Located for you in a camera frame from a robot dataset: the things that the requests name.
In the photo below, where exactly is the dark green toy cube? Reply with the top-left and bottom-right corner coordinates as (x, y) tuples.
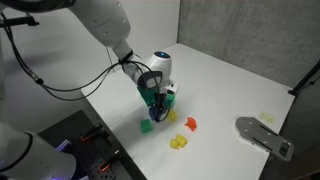
(139, 118), (153, 134)

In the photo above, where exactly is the grey metal mounting plate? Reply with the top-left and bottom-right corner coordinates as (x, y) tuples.
(234, 116), (295, 163)

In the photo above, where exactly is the black mounting bar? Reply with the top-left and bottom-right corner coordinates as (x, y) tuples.
(0, 15), (41, 29)

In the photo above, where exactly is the black perforated base board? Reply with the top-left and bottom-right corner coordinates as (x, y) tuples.
(37, 109), (148, 180)

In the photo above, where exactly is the thin grey wall cable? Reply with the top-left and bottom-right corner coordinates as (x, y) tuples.
(105, 45), (116, 73)

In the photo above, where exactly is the black stand pole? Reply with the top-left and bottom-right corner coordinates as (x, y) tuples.
(287, 59), (320, 98)

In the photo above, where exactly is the pale yellow sticky note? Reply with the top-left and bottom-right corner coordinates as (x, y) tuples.
(258, 111), (275, 125)

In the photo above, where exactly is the yellow spiky toy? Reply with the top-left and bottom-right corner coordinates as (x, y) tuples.
(166, 109), (179, 123)

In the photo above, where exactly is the orange toy animal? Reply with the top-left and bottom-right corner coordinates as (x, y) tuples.
(184, 116), (198, 132)

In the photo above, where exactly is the green plastic bowl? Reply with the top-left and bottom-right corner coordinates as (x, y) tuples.
(165, 93), (177, 109)

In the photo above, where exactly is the black orange clamp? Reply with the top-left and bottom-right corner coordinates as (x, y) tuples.
(97, 148), (122, 174)
(79, 123), (108, 143)

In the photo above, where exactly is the yellow toy bear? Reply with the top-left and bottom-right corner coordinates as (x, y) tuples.
(169, 134), (189, 151)

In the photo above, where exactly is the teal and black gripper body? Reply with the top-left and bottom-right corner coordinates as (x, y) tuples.
(136, 85), (159, 109)

